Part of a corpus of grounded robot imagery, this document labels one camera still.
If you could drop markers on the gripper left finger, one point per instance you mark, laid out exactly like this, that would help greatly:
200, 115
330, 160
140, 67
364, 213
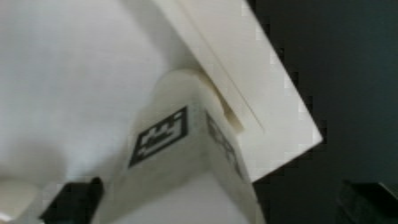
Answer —
76, 203

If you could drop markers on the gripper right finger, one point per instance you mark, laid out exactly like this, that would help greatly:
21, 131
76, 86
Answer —
367, 203

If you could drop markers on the white square table top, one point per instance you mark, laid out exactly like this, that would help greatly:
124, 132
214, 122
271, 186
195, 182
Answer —
88, 49

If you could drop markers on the white L-shaped obstacle fence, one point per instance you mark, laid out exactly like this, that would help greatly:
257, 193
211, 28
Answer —
225, 37

